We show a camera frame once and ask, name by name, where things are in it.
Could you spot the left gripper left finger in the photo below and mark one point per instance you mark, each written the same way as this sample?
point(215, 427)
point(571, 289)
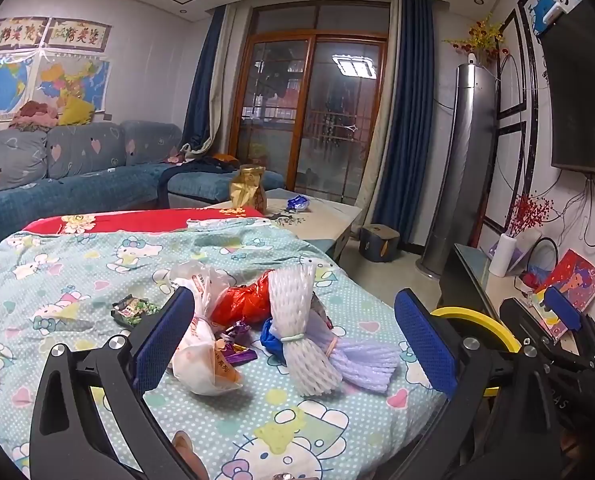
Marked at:
point(68, 439)

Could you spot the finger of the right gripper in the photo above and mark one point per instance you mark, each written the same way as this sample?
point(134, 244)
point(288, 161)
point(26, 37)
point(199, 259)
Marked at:
point(555, 300)

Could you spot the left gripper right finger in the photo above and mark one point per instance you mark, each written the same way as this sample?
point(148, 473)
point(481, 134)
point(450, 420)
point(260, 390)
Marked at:
point(498, 420)

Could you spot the lavender foam net bundle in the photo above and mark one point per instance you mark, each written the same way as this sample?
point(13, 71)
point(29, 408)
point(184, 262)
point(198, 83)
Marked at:
point(366, 364)

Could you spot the green black snack wrapper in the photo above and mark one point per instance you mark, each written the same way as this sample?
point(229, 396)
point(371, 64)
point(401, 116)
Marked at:
point(131, 310)

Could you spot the white orange plastic bag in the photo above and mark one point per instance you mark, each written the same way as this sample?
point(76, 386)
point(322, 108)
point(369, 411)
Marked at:
point(197, 362)

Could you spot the purple candy wrapper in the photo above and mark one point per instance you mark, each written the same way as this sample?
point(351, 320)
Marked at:
point(230, 342)

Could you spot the white foam net roll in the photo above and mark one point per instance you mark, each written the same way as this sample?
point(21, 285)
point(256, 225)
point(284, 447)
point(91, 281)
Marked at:
point(291, 290)

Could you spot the red plastic bag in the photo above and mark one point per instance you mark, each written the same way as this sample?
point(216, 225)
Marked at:
point(249, 304)

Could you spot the blue plastic bag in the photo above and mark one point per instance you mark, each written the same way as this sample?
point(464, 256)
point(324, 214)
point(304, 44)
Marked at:
point(271, 343)

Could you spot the yellow rimmed trash bin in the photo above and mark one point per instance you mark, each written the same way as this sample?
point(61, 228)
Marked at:
point(448, 355)

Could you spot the left hand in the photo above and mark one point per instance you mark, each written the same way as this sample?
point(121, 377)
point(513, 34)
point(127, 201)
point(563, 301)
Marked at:
point(183, 445)

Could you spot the colourful painting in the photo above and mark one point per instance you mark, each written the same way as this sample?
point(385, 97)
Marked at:
point(574, 276)

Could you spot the white vase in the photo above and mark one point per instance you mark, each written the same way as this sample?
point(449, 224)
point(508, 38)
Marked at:
point(501, 255)

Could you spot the tv console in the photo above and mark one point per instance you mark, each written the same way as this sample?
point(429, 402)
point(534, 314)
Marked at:
point(469, 294)

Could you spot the red berry branches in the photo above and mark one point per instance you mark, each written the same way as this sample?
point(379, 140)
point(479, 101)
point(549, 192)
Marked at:
point(528, 212)

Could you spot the hello kitty blanket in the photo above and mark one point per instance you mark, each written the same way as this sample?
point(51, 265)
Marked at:
point(81, 289)

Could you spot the silver tower air conditioner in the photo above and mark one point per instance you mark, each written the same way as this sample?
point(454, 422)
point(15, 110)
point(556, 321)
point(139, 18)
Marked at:
point(469, 155)

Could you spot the small dark storage box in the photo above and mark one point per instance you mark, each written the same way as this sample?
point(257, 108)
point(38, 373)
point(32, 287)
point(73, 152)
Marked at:
point(378, 243)

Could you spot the right blue curtain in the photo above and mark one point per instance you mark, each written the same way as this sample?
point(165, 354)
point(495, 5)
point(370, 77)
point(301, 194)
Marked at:
point(411, 122)

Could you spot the blue curtain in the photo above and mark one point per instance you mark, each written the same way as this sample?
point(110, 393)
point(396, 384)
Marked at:
point(196, 129)
point(411, 122)

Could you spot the red floral blanket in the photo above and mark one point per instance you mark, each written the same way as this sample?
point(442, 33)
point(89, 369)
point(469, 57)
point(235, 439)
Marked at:
point(146, 221)

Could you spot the coffee table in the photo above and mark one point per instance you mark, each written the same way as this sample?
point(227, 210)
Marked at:
point(325, 224)

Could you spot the yellow artificial flowers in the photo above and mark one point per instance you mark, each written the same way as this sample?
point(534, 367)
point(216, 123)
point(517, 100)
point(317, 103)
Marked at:
point(485, 41)

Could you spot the blue white wrapper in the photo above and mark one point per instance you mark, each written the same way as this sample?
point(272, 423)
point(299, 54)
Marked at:
point(298, 203)

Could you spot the blue sectional sofa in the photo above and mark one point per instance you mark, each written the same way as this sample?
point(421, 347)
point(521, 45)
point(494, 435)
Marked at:
point(81, 169)

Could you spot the gold paper bag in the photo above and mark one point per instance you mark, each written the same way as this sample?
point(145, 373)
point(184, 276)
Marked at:
point(246, 189)

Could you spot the wooden glass sliding door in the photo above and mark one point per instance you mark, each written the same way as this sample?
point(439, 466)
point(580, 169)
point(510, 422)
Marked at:
point(309, 92)

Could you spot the pink folded clothes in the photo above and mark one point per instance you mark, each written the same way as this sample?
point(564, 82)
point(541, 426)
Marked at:
point(34, 116)

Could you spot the yellow cushion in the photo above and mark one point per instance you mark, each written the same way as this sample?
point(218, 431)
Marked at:
point(74, 112)

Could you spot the left blue curtain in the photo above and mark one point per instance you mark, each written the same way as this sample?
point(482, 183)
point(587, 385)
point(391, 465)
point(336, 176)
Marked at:
point(196, 129)

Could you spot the china map poster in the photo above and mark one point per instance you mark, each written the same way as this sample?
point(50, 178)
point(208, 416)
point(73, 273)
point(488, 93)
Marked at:
point(62, 76)

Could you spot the world map poster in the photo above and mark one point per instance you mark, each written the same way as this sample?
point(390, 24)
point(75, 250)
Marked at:
point(14, 80)

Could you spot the framed calligraphy right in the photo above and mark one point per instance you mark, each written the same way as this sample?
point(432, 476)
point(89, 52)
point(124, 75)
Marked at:
point(79, 35)

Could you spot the framed calligraphy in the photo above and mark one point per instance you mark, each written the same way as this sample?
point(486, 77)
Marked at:
point(22, 32)
point(79, 35)

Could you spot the framed calligraphy left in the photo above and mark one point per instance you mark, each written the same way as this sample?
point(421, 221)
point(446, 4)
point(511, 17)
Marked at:
point(22, 32)

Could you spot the wall television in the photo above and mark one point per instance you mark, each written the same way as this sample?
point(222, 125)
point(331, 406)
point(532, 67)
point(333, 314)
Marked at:
point(569, 51)

